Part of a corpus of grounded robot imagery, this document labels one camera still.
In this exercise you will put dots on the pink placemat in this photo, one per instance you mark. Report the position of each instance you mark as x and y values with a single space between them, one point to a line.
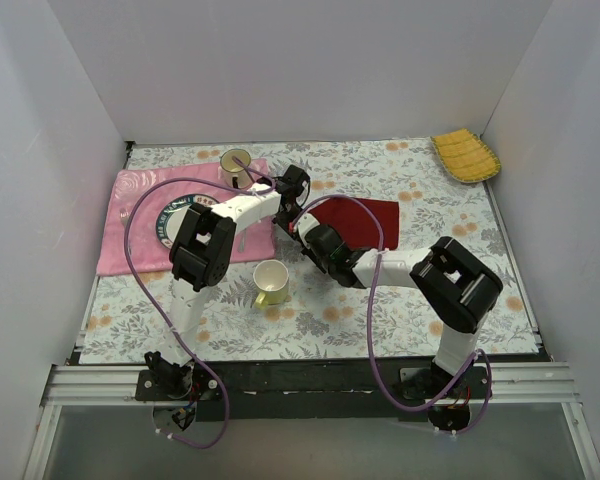
144 193

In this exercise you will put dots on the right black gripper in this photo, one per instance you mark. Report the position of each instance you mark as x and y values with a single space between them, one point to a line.
300 242

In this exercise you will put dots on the yellow mug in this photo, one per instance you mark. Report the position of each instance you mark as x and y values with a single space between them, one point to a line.
271 278

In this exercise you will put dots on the yellow bamboo tray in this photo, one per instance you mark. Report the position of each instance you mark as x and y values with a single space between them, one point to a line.
465 157

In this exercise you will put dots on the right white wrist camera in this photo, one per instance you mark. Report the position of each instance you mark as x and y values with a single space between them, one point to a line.
302 226

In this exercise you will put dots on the aluminium frame rail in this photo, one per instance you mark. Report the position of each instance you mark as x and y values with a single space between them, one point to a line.
520 381

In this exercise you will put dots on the white plate blue rim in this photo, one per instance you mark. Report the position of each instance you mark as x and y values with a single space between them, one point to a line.
171 216

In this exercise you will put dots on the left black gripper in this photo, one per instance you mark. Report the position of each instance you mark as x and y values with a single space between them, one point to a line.
284 220

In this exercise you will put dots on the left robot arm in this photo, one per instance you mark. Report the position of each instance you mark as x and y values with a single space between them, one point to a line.
200 256

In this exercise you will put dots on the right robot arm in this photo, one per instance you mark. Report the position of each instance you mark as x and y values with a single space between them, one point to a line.
456 284

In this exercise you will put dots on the dark red cloth napkin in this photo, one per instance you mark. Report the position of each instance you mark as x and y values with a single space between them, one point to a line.
355 226

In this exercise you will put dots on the white mug black handle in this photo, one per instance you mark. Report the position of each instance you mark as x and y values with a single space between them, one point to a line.
234 171

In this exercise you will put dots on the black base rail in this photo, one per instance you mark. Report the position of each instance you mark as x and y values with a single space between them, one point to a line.
306 389

